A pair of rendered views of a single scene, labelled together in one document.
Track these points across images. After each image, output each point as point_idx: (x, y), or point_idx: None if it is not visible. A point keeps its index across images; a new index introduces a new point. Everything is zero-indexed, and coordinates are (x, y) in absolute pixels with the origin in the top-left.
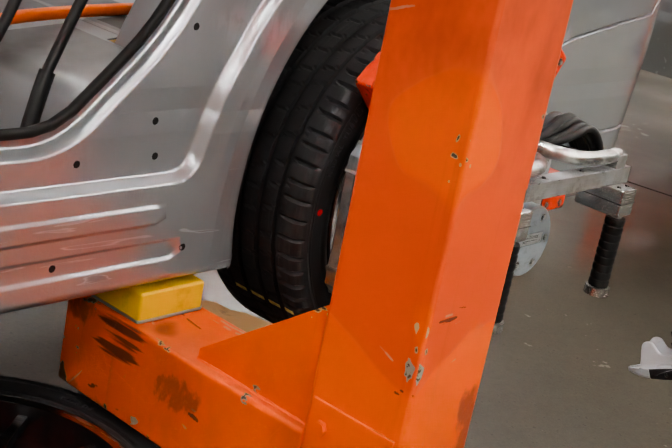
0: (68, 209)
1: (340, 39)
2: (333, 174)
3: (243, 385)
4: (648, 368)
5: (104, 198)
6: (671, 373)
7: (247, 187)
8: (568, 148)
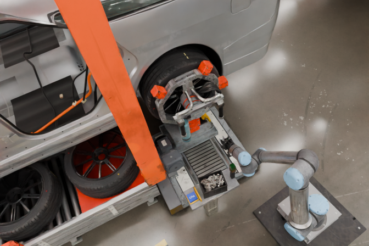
0: (98, 123)
1: (153, 74)
2: (154, 102)
3: None
4: (219, 142)
5: (104, 119)
6: (221, 146)
7: (143, 99)
8: (202, 98)
